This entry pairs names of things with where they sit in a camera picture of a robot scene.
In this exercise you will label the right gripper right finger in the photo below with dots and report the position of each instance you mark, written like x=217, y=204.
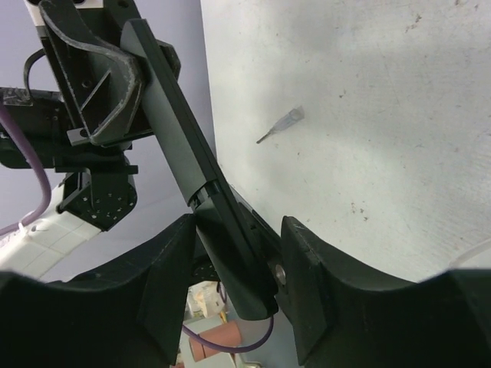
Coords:
x=344, y=313

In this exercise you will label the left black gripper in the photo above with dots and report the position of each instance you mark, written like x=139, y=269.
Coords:
x=117, y=81

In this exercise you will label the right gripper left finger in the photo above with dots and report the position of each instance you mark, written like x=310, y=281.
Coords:
x=127, y=312

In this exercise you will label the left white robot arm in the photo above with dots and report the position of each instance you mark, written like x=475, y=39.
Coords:
x=86, y=190

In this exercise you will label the pink tape roll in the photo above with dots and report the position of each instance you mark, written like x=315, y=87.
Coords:
x=224, y=338

